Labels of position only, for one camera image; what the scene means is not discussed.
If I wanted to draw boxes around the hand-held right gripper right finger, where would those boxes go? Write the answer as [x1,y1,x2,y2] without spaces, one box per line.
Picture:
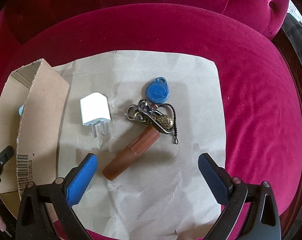
[198,152,283,240]

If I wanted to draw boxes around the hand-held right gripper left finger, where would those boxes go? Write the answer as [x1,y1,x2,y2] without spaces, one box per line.
[16,153,99,240]

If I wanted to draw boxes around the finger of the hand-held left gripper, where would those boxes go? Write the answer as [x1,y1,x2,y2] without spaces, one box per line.
[0,146,15,178]

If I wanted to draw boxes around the brown lipstick tube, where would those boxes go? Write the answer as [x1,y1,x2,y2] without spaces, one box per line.
[102,126,161,181]

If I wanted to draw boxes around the cardboard box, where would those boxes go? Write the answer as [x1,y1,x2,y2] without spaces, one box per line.
[0,58,70,224]

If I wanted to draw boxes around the white plug charger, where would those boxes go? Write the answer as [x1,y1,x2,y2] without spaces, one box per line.
[80,93,111,138]

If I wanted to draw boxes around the key bunch with blue fob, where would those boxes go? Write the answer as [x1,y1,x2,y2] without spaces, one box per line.
[125,77,179,145]

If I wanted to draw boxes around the brown paper sheet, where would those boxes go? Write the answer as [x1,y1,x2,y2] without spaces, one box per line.
[52,50,227,237]

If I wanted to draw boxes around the red velvet tufted sofa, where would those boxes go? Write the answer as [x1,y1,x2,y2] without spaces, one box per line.
[0,0,302,240]

